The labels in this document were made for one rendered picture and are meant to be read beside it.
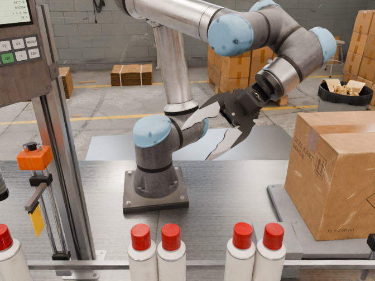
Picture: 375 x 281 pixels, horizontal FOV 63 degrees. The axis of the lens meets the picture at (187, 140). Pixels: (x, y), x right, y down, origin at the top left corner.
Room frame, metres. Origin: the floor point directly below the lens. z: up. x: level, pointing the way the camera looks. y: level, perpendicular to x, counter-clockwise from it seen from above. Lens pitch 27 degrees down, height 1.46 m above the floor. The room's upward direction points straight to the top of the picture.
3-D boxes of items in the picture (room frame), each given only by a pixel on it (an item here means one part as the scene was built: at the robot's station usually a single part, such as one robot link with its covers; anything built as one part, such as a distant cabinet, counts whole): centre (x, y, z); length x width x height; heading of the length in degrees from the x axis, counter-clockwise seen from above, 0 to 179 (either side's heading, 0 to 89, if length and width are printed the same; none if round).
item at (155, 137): (0.85, 0.10, 1.02); 0.13 x 0.12 x 0.14; 135
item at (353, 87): (2.69, -1.45, 0.50); 0.42 x 0.41 x 0.28; 98
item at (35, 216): (0.41, 0.26, 1.09); 0.03 x 0.01 x 0.06; 0
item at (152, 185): (0.85, 0.11, 0.90); 0.15 x 0.15 x 0.10
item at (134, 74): (4.93, 0.90, 0.11); 0.65 x 0.54 x 0.22; 95
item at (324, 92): (2.63, -1.41, 0.43); 0.44 x 0.43 x 0.39; 8
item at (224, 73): (4.31, -0.81, 0.45); 1.20 x 0.84 x 0.89; 10
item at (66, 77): (4.26, 2.01, 0.16); 0.65 x 0.54 x 0.32; 103
